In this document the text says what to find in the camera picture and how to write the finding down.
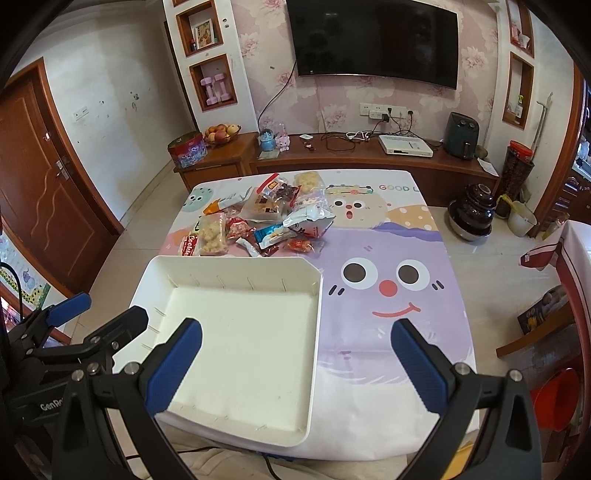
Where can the cartoon printed tablecloth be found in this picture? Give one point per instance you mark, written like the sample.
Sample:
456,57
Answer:
383,260

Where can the rice cracker clear bag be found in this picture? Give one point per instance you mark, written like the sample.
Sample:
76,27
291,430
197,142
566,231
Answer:
212,235

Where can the small wooden drawer cabinet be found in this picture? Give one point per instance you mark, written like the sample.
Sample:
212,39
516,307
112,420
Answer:
222,162

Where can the long wooden tv cabinet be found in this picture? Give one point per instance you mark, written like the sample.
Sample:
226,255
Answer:
440,179

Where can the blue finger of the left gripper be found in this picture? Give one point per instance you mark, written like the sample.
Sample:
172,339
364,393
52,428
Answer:
68,309
122,322

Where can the white plastic tray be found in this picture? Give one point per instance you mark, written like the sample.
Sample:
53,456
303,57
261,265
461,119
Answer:
253,379

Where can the blue snack packet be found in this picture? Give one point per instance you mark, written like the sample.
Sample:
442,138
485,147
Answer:
269,236

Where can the white torn snack bag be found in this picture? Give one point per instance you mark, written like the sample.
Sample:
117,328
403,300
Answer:
311,221

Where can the dark stacked cooking pot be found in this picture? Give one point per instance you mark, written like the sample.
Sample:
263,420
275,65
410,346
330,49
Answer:
471,214

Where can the pink dumbbells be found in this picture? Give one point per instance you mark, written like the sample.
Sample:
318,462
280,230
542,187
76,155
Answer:
215,89

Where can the orange white snack bar packet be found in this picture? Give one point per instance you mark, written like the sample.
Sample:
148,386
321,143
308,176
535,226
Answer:
232,200

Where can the fruit bowl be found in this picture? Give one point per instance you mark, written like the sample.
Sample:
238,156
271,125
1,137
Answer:
221,134

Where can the dark tall bin red lid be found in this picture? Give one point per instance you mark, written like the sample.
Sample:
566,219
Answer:
516,169

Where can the red small snack packet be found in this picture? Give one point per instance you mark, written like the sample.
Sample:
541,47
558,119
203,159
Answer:
236,228

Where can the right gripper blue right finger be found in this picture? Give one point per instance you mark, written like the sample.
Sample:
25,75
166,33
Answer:
425,364

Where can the white set-top box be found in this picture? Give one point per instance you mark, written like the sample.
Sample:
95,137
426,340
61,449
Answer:
397,145

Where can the black wall television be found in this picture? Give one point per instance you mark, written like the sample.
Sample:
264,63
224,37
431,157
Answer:
400,39

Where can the black air fryer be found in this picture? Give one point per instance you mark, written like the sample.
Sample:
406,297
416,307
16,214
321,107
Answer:
461,136

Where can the pink toy figure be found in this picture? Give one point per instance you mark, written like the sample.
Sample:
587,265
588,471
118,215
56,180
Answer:
282,142

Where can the brown wooden door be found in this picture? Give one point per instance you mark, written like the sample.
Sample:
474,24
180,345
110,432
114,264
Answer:
50,208

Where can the puffed snack clear bag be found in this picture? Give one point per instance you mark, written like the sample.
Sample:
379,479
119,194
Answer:
310,185

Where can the white plastic bucket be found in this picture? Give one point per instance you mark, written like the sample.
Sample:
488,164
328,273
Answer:
521,219

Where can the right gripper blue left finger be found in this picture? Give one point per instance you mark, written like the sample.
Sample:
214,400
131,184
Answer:
166,366

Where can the wooden chair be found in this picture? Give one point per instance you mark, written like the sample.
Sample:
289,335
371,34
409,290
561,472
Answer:
568,251

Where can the framed picture in niche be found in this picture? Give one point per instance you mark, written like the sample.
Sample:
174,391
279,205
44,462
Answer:
204,34

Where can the red round tin box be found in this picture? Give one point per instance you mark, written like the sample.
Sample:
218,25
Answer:
188,149

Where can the white wall power strip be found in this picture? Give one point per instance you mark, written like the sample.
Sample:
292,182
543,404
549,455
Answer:
377,111

